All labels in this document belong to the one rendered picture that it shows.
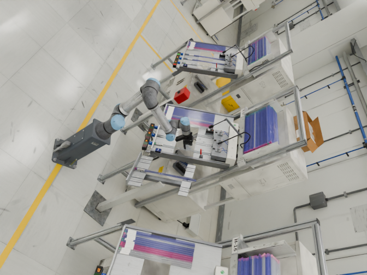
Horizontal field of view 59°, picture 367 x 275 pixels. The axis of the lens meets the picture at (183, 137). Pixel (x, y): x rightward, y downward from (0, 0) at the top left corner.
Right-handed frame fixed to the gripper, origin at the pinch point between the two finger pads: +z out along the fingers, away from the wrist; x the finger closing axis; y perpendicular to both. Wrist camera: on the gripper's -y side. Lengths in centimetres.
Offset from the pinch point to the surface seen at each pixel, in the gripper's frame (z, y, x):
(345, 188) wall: 99, 167, 51
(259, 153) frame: -11, 64, -11
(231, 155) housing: 0.6, 41.0, -3.5
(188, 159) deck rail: 2.1, 3.6, -10.0
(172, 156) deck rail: -0.2, -10.0, -10.0
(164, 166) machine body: 29.1, -24.7, 2.9
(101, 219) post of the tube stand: 51, -77, -49
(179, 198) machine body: 62, -10, -10
